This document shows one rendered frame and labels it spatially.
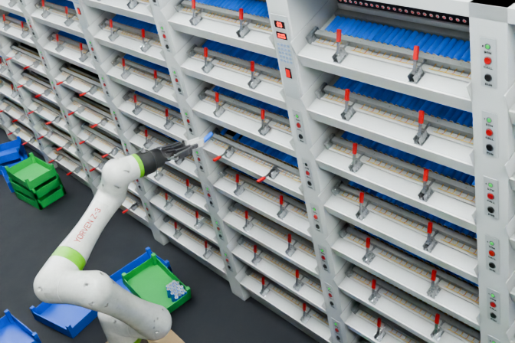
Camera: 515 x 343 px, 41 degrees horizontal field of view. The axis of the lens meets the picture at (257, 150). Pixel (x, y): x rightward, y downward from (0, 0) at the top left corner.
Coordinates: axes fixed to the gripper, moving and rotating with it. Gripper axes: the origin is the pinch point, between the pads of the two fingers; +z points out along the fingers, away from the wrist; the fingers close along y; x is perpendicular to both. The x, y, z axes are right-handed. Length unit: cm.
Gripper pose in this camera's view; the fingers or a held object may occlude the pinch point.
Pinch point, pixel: (195, 143)
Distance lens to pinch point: 267.7
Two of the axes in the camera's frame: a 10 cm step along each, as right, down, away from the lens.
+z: 7.5, -3.1, 5.8
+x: 0.6, 9.1, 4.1
